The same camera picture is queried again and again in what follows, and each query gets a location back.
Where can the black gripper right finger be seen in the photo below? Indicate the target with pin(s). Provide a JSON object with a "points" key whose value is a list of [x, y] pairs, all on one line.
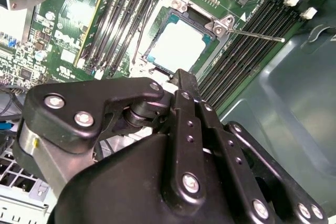
{"points": [[221, 132]]}

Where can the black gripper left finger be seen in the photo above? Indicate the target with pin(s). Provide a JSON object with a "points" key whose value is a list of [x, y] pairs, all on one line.
{"points": [[78, 103]]}

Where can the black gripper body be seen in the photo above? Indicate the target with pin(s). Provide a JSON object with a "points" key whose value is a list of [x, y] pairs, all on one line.
{"points": [[118, 187]]}

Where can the silver CPU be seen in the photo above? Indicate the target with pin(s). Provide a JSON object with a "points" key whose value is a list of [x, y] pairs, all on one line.
{"points": [[178, 45]]}

